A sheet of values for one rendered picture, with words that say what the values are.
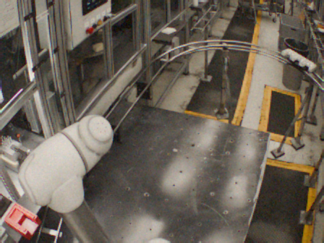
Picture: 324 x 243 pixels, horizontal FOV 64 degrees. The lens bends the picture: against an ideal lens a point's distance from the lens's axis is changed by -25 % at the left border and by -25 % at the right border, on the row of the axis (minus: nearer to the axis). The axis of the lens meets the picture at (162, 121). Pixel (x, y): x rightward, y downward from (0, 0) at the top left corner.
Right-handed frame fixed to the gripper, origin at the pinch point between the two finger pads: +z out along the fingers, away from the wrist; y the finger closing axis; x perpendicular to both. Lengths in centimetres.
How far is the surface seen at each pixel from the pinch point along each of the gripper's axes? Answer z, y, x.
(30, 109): 5.0, 8.2, -24.8
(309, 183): -179, -94, -123
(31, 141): 5.5, -9.8, -18.1
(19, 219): -24.3, -5.4, 32.0
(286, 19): -140, -39, -409
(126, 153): -39, -32, -53
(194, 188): -83, -31, -41
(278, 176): -143, -96, -125
